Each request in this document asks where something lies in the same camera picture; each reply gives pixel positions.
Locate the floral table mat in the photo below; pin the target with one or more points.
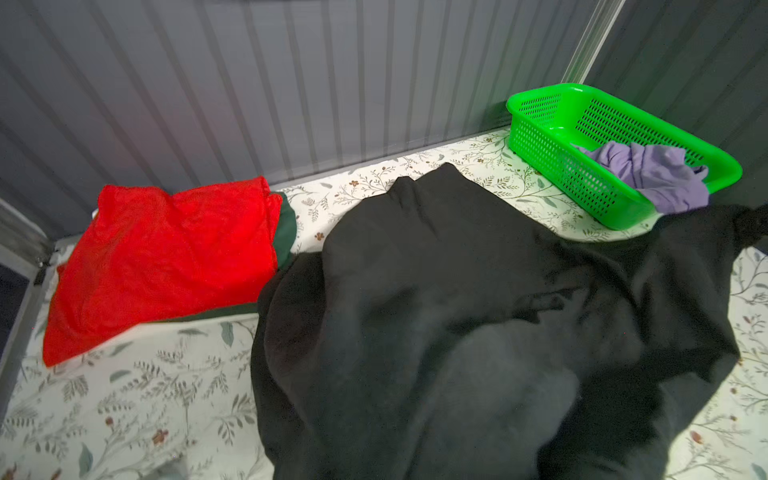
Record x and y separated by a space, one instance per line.
182 390

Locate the red folded t shirt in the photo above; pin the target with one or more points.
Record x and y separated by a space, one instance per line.
149 256

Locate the green plastic basket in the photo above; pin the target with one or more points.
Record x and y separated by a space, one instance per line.
554 127

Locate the purple t shirt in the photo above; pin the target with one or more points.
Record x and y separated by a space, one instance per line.
659 172

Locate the dark green folded t shirt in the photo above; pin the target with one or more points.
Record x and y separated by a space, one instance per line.
283 242

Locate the black t shirt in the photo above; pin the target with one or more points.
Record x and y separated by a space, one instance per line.
442 334

